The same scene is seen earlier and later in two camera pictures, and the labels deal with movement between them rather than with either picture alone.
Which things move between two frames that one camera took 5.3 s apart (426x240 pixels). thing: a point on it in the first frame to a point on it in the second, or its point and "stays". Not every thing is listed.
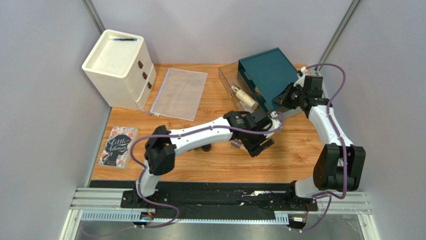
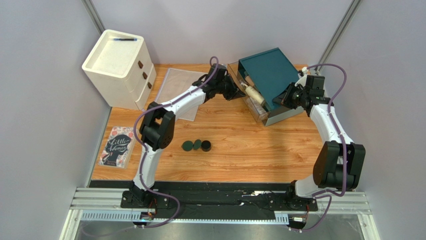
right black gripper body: [287, 97] stays
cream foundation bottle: [245, 97] to [252, 93]
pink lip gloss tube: [236, 143] to [248, 79]
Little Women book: [119, 147] stays
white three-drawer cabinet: [118, 67] stays
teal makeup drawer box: [269, 73] stays
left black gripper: [253, 152] to [235, 90]
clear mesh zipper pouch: [179, 95] stays
